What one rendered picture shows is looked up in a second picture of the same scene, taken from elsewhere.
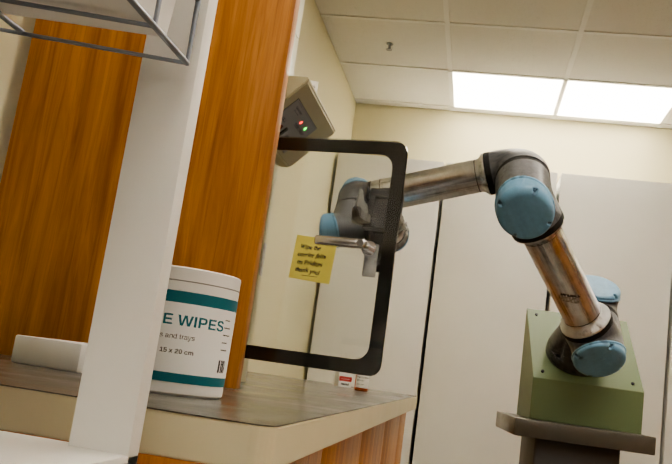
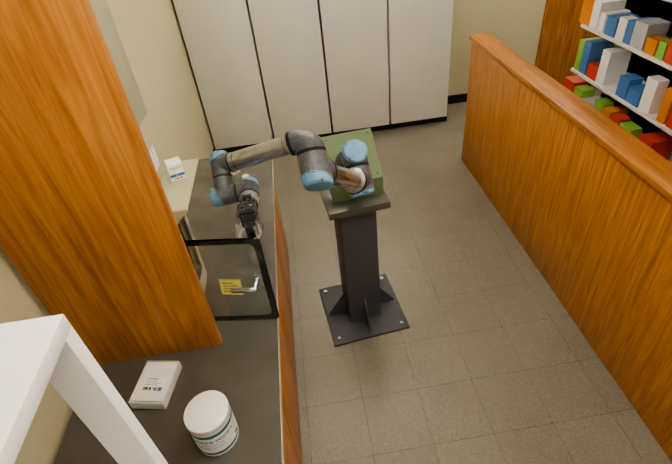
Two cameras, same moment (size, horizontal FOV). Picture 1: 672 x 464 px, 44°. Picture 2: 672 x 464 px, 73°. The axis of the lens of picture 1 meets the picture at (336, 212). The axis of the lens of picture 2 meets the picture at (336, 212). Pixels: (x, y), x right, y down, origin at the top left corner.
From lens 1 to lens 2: 1.34 m
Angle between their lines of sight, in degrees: 49
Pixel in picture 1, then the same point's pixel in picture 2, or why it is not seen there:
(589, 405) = not seen: hidden behind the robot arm
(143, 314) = not seen: outside the picture
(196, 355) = (227, 441)
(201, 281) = (217, 429)
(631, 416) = (378, 187)
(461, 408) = (283, 63)
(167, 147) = not seen: outside the picture
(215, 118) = (150, 261)
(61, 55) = (32, 255)
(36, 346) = (141, 404)
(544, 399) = (339, 193)
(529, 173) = (316, 166)
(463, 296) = not seen: outside the picture
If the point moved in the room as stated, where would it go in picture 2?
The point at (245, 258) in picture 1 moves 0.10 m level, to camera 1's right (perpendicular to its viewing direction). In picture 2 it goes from (201, 307) to (230, 299)
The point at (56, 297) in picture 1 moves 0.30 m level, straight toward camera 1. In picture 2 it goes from (118, 342) to (142, 405)
